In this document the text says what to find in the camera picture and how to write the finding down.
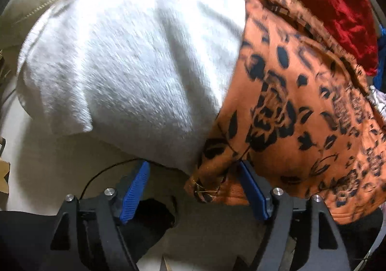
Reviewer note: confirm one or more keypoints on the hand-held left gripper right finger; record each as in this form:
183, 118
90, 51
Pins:
254, 192

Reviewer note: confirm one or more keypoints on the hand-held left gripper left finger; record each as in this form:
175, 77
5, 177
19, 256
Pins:
135, 192

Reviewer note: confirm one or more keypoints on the orange black floral garment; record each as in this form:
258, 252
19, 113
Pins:
295, 114

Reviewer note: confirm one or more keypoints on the white fuzzy cloth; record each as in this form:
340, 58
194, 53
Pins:
135, 63

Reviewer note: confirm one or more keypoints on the brown cardboard piece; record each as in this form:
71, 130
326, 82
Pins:
3, 174

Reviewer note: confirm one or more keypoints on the lilac cloth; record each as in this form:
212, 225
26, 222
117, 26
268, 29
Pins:
379, 99

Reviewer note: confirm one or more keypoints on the blue garment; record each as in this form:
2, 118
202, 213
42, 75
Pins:
381, 57

